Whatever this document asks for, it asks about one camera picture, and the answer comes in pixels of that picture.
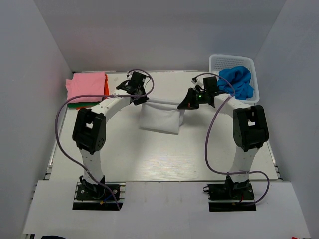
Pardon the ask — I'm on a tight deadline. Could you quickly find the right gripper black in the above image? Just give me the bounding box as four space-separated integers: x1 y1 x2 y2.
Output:
178 87 209 110

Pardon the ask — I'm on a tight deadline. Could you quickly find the white t shirt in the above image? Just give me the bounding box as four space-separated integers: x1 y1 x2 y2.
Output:
139 98 185 135

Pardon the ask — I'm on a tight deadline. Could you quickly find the blue t shirt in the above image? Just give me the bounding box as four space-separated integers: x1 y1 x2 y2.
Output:
217 66 254 100

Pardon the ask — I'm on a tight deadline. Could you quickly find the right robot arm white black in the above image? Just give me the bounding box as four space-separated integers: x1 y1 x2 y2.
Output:
177 73 269 199

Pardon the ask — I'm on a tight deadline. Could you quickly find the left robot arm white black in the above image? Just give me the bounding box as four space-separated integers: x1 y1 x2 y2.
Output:
72 70 152 199

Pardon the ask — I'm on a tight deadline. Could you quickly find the white plastic basket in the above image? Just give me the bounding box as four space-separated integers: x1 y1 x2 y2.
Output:
209 54 260 105

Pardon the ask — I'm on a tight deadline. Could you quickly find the pink folded t shirt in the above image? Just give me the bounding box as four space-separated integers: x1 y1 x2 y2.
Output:
65 71 105 103

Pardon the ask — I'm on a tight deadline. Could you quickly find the green folded t shirt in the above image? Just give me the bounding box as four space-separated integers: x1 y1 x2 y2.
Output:
67 102 99 110

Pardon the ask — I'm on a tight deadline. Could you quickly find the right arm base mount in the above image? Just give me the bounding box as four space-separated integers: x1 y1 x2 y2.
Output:
203 183 256 212

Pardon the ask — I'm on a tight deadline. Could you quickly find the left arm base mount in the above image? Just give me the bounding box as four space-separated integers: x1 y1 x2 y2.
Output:
72 182 126 211

